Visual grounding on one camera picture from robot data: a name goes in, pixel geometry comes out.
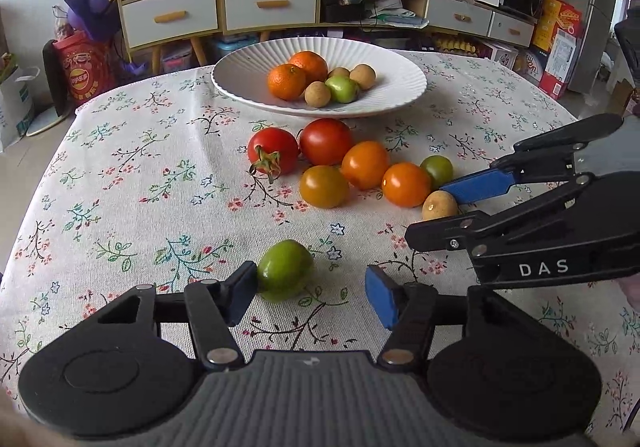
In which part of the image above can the white oval base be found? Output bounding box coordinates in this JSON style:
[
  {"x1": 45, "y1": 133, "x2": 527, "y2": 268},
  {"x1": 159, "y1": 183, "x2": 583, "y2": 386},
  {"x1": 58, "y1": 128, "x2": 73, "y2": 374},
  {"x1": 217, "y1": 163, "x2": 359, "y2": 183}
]
[{"x1": 25, "y1": 107, "x2": 73, "y2": 138}]

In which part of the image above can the large green jujube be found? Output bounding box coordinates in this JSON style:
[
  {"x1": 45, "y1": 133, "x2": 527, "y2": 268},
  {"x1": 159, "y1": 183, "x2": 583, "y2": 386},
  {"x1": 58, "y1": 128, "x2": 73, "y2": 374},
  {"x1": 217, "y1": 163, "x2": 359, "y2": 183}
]
[{"x1": 256, "y1": 239, "x2": 315, "y2": 304}]

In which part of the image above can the small green-orange tomato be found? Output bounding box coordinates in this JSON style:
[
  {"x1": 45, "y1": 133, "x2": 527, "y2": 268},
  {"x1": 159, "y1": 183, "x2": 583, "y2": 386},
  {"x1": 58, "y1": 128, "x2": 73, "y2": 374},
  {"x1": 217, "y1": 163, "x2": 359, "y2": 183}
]
[{"x1": 419, "y1": 155, "x2": 455, "y2": 189}]

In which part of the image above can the yellow egg tray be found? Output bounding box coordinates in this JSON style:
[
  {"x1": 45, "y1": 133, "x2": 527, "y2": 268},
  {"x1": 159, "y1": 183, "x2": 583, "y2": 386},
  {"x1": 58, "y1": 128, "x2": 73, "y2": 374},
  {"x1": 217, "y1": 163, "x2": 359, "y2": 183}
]
[{"x1": 432, "y1": 34, "x2": 481, "y2": 58}]

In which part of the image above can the grey refrigerator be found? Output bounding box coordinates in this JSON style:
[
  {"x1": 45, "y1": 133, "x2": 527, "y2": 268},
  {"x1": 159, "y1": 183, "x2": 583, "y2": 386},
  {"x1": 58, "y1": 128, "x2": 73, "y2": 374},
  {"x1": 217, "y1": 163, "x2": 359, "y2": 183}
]
[{"x1": 567, "y1": 0, "x2": 626, "y2": 95}]

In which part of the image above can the white ribbed plate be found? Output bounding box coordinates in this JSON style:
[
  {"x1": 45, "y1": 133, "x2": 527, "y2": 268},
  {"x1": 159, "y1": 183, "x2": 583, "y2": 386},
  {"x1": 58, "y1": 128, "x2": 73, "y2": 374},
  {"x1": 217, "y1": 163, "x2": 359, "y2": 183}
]
[{"x1": 210, "y1": 37, "x2": 428, "y2": 118}]

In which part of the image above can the orange tomato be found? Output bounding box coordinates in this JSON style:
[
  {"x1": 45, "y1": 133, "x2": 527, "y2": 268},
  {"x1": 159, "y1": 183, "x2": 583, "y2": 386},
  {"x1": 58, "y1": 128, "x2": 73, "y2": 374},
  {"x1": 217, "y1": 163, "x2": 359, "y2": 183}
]
[
  {"x1": 341, "y1": 141, "x2": 390, "y2": 190},
  {"x1": 381, "y1": 162, "x2": 433, "y2": 208}
]

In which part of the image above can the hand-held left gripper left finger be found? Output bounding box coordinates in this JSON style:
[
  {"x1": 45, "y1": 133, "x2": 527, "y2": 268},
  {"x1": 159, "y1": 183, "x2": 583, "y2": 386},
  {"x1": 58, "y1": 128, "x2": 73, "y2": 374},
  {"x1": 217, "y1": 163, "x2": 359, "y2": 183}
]
[{"x1": 97, "y1": 260, "x2": 258, "y2": 373}]

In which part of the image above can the smooth red tomato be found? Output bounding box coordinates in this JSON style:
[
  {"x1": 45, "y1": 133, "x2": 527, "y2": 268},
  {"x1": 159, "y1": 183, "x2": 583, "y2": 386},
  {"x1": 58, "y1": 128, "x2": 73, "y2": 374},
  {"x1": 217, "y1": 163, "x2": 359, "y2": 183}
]
[{"x1": 299, "y1": 118, "x2": 355, "y2": 166}]

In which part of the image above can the clear storage box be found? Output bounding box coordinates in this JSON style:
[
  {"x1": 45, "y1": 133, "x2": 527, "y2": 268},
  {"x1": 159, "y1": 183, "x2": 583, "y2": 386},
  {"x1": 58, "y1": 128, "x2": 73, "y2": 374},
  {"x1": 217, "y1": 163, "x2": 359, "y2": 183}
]
[{"x1": 160, "y1": 42, "x2": 193, "y2": 75}]

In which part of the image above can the small orange mandarin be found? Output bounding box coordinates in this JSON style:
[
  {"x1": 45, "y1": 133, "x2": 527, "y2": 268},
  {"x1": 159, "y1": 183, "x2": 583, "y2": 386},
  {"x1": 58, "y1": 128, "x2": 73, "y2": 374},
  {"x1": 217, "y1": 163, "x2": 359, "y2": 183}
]
[{"x1": 267, "y1": 63, "x2": 308, "y2": 101}]

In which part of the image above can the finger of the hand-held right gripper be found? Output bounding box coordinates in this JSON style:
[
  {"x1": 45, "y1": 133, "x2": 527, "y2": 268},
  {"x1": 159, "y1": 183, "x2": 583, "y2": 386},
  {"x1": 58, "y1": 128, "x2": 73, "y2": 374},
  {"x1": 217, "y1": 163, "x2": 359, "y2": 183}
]
[
  {"x1": 405, "y1": 174, "x2": 602, "y2": 256},
  {"x1": 439, "y1": 114, "x2": 626, "y2": 205}
]

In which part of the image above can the yellow-orange tomato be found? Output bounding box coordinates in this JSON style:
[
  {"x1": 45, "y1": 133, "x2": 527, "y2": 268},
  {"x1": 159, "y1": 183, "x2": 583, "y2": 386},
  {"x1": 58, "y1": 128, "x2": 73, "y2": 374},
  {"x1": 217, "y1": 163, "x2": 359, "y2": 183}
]
[{"x1": 299, "y1": 165, "x2": 351, "y2": 209}]

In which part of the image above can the black flat panel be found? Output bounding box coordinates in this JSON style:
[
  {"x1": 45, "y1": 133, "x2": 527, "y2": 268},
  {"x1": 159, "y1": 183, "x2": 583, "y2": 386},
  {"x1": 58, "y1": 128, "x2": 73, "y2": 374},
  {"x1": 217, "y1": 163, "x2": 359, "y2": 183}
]
[{"x1": 42, "y1": 39, "x2": 71, "y2": 118}]

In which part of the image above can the floral tablecloth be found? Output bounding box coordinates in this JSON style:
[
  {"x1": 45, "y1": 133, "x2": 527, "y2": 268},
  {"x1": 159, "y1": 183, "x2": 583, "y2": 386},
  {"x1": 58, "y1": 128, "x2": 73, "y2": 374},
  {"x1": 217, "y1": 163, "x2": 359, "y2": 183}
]
[{"x1": 0, "y1": 49, "x2": 640, "y2": 447}]

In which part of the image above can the small green jujube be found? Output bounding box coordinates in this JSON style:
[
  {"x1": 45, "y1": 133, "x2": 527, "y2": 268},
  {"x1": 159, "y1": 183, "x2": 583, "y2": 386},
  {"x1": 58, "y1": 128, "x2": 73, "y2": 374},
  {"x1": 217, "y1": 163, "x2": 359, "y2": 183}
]
[{"x1": 325, "y1": 75, "x2": 361, "y2": 104}]

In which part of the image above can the orange carton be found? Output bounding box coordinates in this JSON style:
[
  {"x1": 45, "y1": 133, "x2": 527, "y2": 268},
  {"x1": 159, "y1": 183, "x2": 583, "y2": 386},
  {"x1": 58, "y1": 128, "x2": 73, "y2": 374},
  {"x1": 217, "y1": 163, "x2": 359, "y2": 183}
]
[{"x1": 532, "y1": 0, "x2": 583, "y2": 52}]

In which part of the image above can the large orange mandarin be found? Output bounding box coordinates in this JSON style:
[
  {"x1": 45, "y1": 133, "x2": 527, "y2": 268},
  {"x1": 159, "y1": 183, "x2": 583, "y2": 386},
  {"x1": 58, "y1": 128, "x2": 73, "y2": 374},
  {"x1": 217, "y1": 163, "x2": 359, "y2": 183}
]
[{"x1": 288, "y1": 51, "x2": 329, "y2": 84}]

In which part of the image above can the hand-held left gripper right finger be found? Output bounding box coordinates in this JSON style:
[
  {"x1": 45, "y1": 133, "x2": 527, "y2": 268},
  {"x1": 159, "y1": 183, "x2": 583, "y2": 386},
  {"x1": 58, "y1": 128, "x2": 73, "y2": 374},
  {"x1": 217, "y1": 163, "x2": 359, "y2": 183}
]
[{"x1": 364, "y1": 264, "x2": 531, "y2": 373}]

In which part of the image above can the white paper bag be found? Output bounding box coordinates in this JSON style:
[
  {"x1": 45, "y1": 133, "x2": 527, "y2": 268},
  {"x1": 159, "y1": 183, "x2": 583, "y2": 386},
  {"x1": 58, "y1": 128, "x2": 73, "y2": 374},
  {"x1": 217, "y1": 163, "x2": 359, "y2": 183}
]
[{"x1": 0, "y1": 54, "x2": 41, "y2": 152}]

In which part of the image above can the clear box with blue lid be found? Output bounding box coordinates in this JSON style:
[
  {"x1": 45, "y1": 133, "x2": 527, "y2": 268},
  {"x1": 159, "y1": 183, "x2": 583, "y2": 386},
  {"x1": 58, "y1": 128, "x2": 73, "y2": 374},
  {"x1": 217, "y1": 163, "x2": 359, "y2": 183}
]
[{"x1": 205, "y1": 34, "x2": 261, "y2": 62}]

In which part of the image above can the red tomato with green calyx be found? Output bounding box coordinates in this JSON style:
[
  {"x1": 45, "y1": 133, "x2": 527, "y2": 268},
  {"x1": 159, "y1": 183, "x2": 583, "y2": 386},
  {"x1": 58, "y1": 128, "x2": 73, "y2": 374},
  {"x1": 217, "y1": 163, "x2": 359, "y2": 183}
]
[{"x1": 247, "y1": 127, "x2": 300, "y2": 184}]

